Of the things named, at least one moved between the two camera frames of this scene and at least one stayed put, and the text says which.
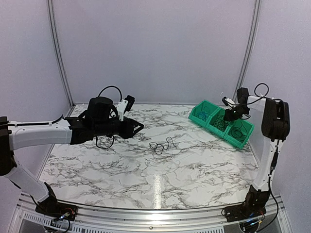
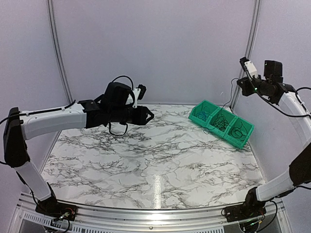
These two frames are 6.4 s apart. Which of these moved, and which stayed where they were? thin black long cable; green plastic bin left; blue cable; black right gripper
Moved: black right gripper
Stayed: thin black long cable; blue cable; green plastic bin left
